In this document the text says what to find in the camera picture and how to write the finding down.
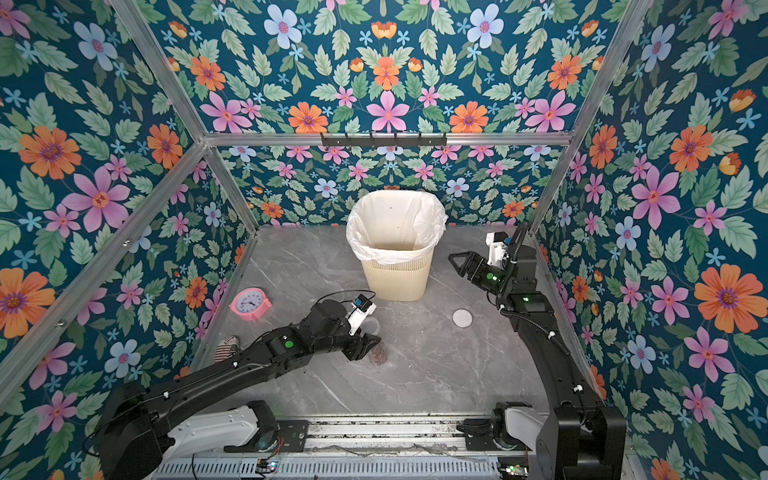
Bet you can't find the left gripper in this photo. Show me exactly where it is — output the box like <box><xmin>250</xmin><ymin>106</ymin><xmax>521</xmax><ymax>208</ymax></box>
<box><xmin>310</xmin><ymin>316</ymin><xmax>385</xmax><ymax>361</ymax></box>

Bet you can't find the clear jar with tea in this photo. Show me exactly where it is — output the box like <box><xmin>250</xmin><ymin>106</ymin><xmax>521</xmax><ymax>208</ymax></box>
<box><xmin>359</xmin><ymin>316</ymin><xmax>390</xmax><ymax>367</ymax></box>

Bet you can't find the white jar lid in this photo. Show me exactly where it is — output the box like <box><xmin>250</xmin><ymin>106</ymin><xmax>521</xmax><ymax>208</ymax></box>
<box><xmin>452</xmin><ymin>309</ymin><xmax>474</xmax><ymax>329</ymax></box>

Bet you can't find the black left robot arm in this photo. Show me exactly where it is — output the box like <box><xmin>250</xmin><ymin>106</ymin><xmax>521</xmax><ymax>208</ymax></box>
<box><xmin>91</xmin><ymin>300</ymin><xmax>381</xmax><ymax>479</ymax></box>

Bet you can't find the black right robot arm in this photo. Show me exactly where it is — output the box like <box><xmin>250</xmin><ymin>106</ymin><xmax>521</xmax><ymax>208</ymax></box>
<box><xmin>448</xmin><ymin>224</ymin><xmax>627</xmax><ymax>479</ymax></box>

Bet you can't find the cream ribbed trash bin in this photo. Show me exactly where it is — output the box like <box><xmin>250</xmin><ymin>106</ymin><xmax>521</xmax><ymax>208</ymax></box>
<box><xmin>361</xmin><ymin>253</ymin><xmax>433</xmax><ymax>302</ymax></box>

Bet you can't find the white plastic bin liner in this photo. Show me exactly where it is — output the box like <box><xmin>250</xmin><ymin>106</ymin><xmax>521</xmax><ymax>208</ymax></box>
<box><xmin>346</xmin><ymin>190</ymin><xmax>448</xmax><ymax>265</ymax></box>

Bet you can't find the pink alarm clock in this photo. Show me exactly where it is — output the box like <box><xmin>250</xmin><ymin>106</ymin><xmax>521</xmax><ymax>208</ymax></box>
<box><xmin>230</xmin><ymin>287</ymin><xmax>272</xmax><ymax>322</ymax></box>

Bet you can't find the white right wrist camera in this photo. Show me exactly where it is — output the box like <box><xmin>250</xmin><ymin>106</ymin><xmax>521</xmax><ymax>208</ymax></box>
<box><xmin>485</xmin><ymin>231</ymin><xmax>510</xmax><ymax>268</ymax></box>

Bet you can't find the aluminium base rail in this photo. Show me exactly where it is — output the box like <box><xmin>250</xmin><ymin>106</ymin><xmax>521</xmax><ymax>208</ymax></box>
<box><xmin>128</xmin><ymin>413</ymin><xmax>646</xmax><ymax>480</ymax></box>

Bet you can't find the black hook rail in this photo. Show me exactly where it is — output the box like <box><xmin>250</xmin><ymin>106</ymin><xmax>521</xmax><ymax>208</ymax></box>
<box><xmin>320</xmin><ymin>133</ymin><xmax>448</xmax><ymax>148</ymax></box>

